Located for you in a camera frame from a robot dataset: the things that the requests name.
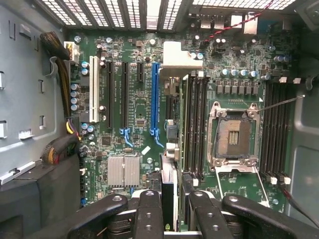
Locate silver chipset heatsink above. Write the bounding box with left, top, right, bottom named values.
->
left=107, top=156, right=141, bottom=188

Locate metal socket cover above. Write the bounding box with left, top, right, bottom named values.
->
left=214, top=165, right=271, bottom=207

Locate CPU socket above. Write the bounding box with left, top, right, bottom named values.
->
left=208, top=102, right=261, bottom=172

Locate black plastic shroud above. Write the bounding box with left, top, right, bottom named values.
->
left=0, top=154, right=84, bottom=239

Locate green Dell motherboard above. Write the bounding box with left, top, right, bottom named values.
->
left=67, top=14, right=294, bottom=215

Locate blue expansion slot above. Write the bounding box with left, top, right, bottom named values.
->
left=149, top=61, right=164, bottom=148

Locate black open PC case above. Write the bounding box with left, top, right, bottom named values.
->
left=0, top=0, right=319, bottom=239

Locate thin metal locking lever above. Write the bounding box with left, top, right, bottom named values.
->
left=256, top=94, right=306, bottom=113

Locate white expansion slot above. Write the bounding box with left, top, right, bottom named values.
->
left=89, top=55, right=100, bottom=123

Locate white power connector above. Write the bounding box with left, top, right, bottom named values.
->
left=63, top=41, right=81, bottom=65

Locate black looped wire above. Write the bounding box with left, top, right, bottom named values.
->
left=280, top=181, right=319, bottom=224

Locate red black twisted wire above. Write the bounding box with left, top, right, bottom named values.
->
left=204, top=0, right=275, bottom=43

